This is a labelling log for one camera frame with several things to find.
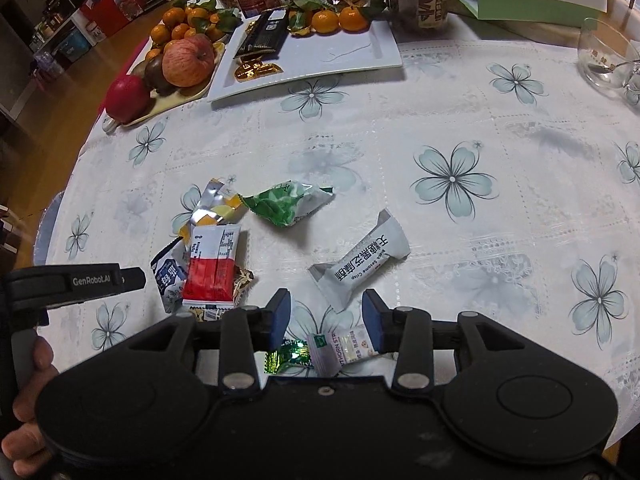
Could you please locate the black snack packet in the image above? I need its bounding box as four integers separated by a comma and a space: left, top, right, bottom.
235, 8, 288, 58

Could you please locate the blue and white snack packet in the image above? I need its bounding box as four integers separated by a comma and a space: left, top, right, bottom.
151, 237, 193, 313

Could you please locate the red apple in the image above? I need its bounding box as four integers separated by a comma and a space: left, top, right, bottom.
162, 34, 216, 87

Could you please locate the orange and silver snack packet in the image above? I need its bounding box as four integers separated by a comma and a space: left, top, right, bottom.
189, 177, 247, 231

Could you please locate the translucent green snack packet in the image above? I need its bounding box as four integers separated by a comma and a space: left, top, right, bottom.
237, 180, 335, 228

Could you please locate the red and white snack packet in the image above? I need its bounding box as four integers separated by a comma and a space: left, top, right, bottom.
181, 225, 242, 309

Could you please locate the gold foil candy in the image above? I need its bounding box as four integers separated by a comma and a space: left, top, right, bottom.
234, 59, 285, 82

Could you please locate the metal spoon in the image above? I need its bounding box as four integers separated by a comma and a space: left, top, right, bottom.
585, 60, 636, 75

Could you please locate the pile of tangerines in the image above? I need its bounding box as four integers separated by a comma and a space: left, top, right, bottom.
145, 0, 243, 61

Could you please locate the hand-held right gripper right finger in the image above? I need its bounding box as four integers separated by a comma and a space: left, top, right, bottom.
361, 288, 526, 394

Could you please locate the blue storage bin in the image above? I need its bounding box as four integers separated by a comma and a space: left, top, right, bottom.
52, 27, 93, 63

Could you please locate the white rectangular plate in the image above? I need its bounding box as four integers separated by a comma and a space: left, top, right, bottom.
207, 20, 404, 103

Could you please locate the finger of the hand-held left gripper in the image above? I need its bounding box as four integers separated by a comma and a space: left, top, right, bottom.
47, 263, 147, 309

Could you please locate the white sesame crisp packet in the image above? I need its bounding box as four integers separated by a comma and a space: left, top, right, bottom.
307, 208, 412, 313

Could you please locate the red pomegranate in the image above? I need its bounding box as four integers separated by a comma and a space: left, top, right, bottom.
105, 75, 152, 123

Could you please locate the person's left hand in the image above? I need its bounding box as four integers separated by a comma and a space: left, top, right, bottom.
1, 337, 57, 478

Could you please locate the brown patterned snack packet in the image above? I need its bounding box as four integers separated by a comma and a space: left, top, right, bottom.
190, 267, 255, 322

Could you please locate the white and pink snack packet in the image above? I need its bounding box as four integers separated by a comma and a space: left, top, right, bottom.
306, 327, 398, 377

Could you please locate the green foil candy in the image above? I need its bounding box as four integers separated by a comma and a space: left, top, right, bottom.
256, 340, 316, 376

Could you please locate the white floral tablecloth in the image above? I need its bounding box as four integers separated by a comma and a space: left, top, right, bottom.
32, 20, 640, 456

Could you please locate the brown kiwi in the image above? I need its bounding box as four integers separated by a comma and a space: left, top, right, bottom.
144, 54, 173, 93

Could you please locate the glass bowl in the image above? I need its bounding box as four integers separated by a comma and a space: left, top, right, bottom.
577, 17, 640, 101

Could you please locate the single tangerine with leaf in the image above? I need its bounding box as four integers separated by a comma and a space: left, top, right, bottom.
311, 9, 341, 35
339, 5, 372, 31

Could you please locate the red box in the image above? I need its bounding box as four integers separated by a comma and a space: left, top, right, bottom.
80, 0, 151, 36

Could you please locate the cream fruit tray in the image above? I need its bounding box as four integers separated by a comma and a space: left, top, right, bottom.
102, 35, 226, 133

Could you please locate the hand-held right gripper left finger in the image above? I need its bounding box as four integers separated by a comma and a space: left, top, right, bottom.
127, 288, 292, 394

